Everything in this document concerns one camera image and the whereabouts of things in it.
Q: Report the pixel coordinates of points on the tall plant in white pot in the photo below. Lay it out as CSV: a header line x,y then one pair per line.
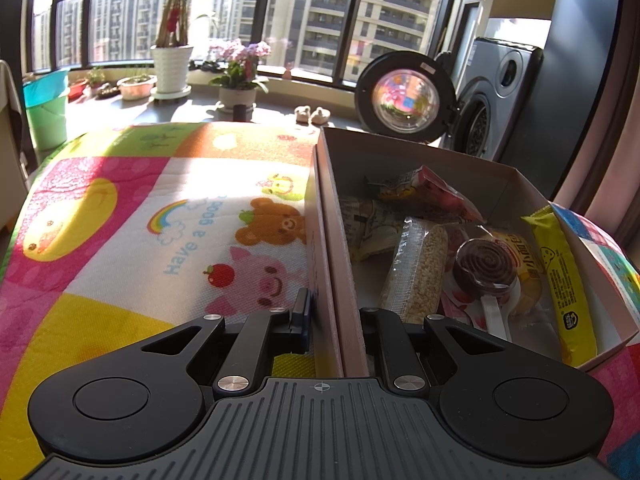
x,y
171,65

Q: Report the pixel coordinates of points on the pink snack packet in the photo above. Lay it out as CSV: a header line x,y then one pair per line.
x,y
445,195

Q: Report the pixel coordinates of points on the round washing machine door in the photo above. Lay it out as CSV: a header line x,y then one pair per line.
x,y
400,95

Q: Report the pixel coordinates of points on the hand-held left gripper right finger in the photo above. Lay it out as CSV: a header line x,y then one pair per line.
x,y
375,320

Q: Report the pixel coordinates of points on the green plastic bucket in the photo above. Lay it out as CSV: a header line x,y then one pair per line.
x,y
47,125

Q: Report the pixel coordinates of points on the small black container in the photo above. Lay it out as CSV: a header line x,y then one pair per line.
x,y
241,113

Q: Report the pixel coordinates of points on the teal plastic basin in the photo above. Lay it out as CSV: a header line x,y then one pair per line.
x,y
45,87

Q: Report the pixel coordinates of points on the colourful cartoon play mat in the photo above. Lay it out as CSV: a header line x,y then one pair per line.
x,y
100,260

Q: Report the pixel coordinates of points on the pink flowers in white pot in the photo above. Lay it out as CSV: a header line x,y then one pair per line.
x,y
237,96

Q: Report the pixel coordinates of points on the small red planter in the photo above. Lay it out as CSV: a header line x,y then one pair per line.
x,y
77,89

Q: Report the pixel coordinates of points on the pink cardboard box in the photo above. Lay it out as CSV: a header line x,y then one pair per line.
x,y
450,157

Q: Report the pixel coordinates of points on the grey washing machine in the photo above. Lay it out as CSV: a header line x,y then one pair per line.
x,y
505,110

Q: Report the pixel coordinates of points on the small beige baby shoe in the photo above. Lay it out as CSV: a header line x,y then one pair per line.
x,y
321,116
302,115

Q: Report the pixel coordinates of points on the chocolate swirl lollipop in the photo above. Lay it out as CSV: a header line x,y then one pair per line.
x,y
485,265

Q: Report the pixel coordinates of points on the long yellow snack packet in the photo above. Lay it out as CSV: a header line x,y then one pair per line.
x,y
565,285

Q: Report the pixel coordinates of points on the small dark planter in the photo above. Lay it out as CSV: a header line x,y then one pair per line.
x,y
102,89

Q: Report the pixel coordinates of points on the pink bowl planter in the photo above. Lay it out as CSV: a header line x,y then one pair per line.
x,y
136,89

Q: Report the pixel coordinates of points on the white and yellow snack packet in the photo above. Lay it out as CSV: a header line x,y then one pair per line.
x,y
365,225

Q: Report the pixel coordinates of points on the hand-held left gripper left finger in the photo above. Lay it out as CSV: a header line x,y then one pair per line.
x,y
307,310

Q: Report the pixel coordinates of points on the bread in clear wrapper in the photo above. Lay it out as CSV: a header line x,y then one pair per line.
x,y
527,265

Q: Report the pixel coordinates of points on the puffed rice bar packet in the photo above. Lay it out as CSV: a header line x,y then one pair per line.
x,y
420,270

